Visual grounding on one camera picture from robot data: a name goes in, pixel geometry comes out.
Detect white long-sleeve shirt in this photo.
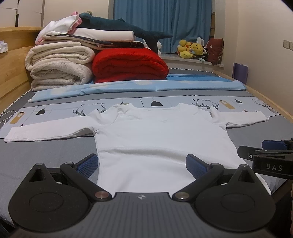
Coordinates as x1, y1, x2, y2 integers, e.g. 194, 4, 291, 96
4, 104, 268, 194

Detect white folded clothes stack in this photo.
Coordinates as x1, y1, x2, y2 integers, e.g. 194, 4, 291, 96
35, 12, 144, 50

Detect purple box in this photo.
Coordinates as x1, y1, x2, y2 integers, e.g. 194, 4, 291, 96
232, 63, 248, 84

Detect light blue cloud sheet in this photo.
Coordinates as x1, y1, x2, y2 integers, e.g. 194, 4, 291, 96
28, 74, 246, 103

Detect cream folded blanket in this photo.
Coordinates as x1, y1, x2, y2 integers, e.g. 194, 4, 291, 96
24, 42, 95, 92

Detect red folded blanket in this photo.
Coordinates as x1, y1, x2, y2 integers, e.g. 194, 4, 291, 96
92, 48, 169, 83

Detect yellow plush toys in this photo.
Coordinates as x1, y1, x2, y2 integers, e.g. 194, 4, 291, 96
177, 40, 208, 62

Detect blue window curtain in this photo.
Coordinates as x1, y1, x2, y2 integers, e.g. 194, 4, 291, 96
114, 0, 212, 53

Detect wooden bed headboard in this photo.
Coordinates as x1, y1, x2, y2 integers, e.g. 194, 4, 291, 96
0, 27, 42, 111

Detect dark blue shark plush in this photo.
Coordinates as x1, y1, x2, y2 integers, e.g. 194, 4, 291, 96
79, 12, 173, 53

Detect white charging cable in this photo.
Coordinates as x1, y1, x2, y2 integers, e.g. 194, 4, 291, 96
0, 110, 17, 125

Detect wall light switch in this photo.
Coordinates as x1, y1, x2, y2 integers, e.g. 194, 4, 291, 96
283, 40, 290, 49

